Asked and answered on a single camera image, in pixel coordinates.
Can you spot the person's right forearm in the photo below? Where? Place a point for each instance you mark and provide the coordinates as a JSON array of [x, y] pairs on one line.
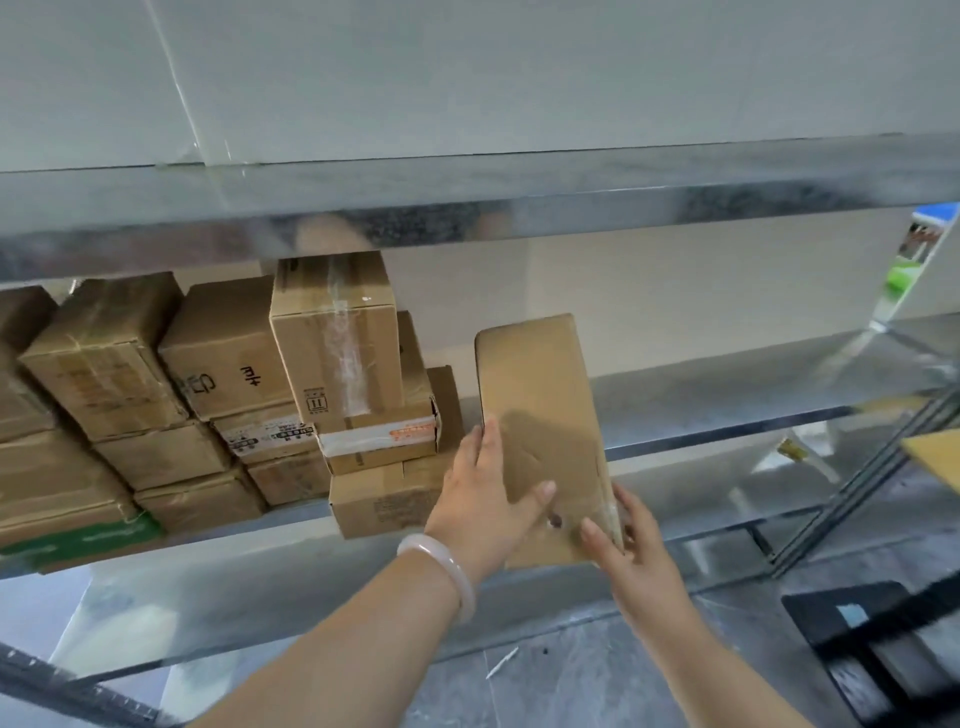
[[720, 675]]

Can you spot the person's left forearm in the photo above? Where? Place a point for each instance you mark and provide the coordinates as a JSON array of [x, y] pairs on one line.
[[337, 660]]

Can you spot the yellow wooden table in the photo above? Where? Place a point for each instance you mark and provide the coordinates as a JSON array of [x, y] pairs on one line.
[[934, 454]]

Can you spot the stack of cardboard boxes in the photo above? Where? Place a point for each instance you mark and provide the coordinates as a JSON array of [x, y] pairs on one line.
[[105, 360]]

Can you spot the yellow paper tag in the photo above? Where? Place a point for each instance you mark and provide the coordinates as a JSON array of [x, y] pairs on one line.
[[791, 450]]

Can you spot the person's left hand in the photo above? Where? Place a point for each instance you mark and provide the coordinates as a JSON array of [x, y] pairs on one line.
[[487, 525]]

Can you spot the person's right hand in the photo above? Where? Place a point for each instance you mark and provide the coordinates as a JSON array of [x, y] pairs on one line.
[[641, 585]]

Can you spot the cardboard parcel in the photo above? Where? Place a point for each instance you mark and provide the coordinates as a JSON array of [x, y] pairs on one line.
[[532, 375]]

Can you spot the metal shelving rack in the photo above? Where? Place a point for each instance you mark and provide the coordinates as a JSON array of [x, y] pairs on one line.
[[450, 202]]

